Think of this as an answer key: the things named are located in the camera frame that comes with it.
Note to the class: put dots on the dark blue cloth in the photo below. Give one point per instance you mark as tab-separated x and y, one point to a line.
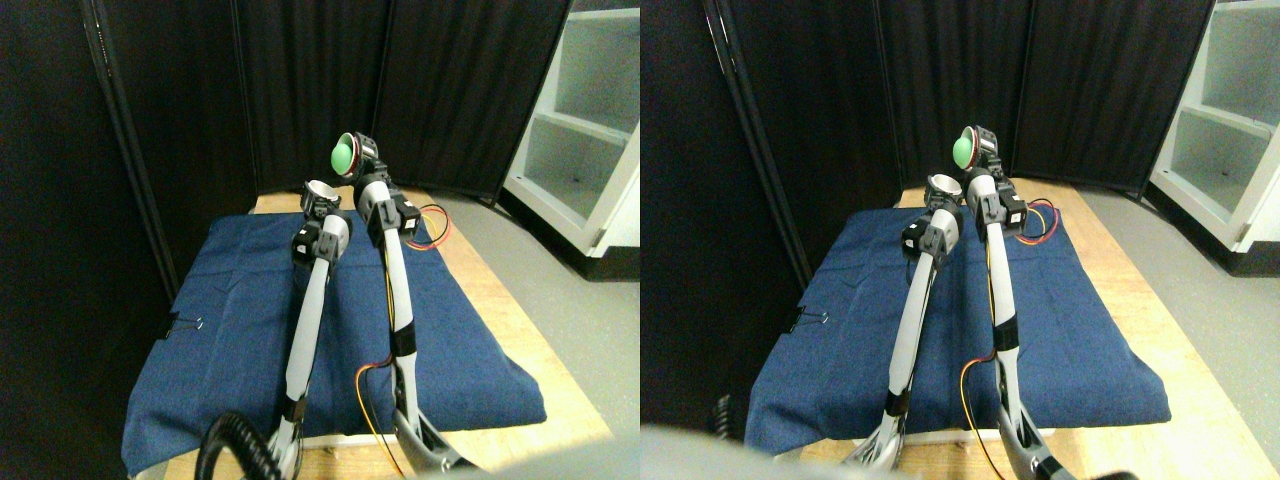
220	330
850	330

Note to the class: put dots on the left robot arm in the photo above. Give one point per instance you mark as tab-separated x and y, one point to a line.
308	320
915	320

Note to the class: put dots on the curtain stand pole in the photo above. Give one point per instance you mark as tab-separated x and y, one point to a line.
131	150
757	150

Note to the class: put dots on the white shelf unit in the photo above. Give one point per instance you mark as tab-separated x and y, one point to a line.
560	150
1210	140

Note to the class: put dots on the green ball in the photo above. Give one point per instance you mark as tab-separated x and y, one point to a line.
963	151
343	157

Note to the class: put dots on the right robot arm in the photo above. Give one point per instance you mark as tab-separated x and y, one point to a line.
1000	290
400	290

